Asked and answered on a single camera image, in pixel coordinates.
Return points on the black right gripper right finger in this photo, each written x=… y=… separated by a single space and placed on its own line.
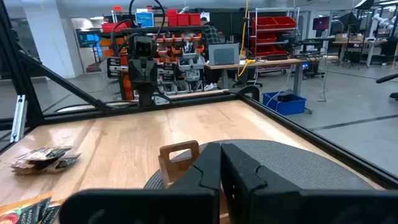
x=236 y=174

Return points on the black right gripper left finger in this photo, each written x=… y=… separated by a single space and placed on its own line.
x=208 y=174

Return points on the mango tea packet orange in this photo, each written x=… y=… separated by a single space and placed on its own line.
x=28 y=214
x=51 y=214

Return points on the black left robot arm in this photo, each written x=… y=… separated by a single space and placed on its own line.
x=146 y=96

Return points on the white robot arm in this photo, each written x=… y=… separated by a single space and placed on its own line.
x=382 y=21

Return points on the wooden three-compartment tray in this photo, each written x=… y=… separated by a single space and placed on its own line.
x=174 y=172

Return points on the parts rack with orange bins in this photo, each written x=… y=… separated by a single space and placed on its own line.
x=174 y=40

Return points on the blue sign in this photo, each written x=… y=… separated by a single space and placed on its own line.
x=144 y=19

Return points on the grey round mat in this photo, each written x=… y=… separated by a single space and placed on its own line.
x=295 y=165

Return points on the red storage bin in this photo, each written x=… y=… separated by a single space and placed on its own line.
x=286 y=22
x=266 y=38
x=267 y=51
x=183 y=19
x=264 y=23
x=171 y=18
x=195 y=19

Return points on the blue lit screen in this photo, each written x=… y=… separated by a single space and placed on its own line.
x=90 y=39

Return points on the person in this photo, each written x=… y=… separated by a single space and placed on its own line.
x=213 y=34

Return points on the grey computer box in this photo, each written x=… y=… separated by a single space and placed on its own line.
x=224 y=54

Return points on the blue plastic bin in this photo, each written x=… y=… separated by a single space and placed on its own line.
x=289 y=107

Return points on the long wooden desk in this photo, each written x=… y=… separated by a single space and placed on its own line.
x=273 y=62

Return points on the purple lit monitor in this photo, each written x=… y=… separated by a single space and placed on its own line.
x=321 y=23

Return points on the light wooden desk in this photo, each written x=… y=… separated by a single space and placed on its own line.
x=357 y=41

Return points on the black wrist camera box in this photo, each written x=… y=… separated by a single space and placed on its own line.
x=143 y=48

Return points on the black aluminium table frame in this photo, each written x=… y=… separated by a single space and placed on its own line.
x=21 y=81

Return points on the silver frame bracket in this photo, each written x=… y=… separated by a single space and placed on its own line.
x=18 y=118

